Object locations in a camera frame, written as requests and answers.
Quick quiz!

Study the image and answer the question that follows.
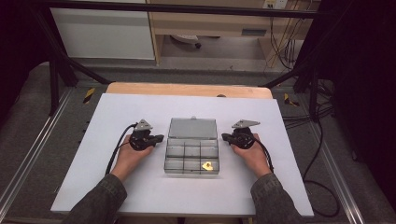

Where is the hanging cable bundle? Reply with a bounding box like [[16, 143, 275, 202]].
[[267, 17, 300, 71]]

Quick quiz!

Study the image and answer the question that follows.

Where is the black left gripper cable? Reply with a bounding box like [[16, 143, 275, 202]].
[[105, 123, 138, 175]]

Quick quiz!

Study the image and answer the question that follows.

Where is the black floor cable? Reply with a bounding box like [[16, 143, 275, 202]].
[[281, 105, 341, 217]]

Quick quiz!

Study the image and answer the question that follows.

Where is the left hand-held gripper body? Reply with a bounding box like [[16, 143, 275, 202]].
[[129, 119, 157, 152]]

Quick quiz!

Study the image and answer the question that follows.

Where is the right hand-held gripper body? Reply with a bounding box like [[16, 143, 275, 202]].
[[231, 119, 262, 150]]

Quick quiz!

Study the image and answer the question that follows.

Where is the black metal frame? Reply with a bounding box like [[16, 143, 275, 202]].
[[31, 0, 344, 122]]

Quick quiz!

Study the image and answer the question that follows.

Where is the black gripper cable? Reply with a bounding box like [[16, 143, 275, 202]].
[[255, 138, 275, 174], [105, 123, 138, 175]]

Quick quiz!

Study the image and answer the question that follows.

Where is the white cabinet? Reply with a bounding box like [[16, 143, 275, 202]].
[[49, 7, 156, 61]]

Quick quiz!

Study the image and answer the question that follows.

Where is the person's left hand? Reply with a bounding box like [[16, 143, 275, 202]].
[[110, 143, 155, 183]]

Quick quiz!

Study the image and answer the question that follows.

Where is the light wooden desk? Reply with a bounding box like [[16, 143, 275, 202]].
[[146, 0, 321, 66]]

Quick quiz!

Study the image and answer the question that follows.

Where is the white wall socket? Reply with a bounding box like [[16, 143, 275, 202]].
[[262, 0, 289, 9]]

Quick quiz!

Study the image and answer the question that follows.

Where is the person's right hand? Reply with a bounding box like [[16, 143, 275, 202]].
[[232, 133, 273, 179]]

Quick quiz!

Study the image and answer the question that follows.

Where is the white chair base with casters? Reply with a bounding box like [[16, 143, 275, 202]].
[[170, 34, 203, 49]]

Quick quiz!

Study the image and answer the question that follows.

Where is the transparent grey plastic compartment box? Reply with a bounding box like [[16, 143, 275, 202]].
[[163, 116, 220, 175]]

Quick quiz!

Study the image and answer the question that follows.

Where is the aluminium floor rail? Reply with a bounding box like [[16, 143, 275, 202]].
[[0, 88, 74, 213], [311, 133, 365, 224]]

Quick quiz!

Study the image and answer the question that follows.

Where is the yellow black floor tape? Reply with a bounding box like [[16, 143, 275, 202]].
[[283, 92, 300, 107], [82, 87, 96, 105]]

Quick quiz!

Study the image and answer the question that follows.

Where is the black curtain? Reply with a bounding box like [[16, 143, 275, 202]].
[[311, 0, 396, 203], [0, 0, 54, 119]]

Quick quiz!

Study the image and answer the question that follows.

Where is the wooden table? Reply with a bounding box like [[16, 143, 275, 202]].
[[106, 81, 275, 100]]

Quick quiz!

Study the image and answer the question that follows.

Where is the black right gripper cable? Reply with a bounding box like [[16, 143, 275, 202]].
[[255, 138, 275, 174]]

